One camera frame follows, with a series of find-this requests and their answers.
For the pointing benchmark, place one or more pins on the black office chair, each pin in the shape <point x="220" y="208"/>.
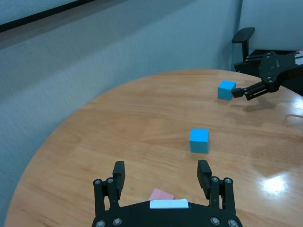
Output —
<point x="243" y="35"/>

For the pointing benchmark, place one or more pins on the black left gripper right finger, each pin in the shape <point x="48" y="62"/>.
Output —
<point x="206" y="180"/>

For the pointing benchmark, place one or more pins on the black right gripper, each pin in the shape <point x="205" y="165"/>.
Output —
<point x="272" y="68"/>

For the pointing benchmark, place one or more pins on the black wall rail strip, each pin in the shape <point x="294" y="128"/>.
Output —
<point x="35" y="17"/>

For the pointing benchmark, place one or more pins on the blue wooden cube block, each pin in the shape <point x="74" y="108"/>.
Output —
<point x="225" y="91"/>
<point x="198" y="142"/>

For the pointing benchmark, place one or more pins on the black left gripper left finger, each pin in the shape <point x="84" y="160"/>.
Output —
<point x="117" y="183"/>

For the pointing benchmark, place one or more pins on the pink wooden cube block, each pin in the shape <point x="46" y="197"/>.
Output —
<point x="162" y="195"/>

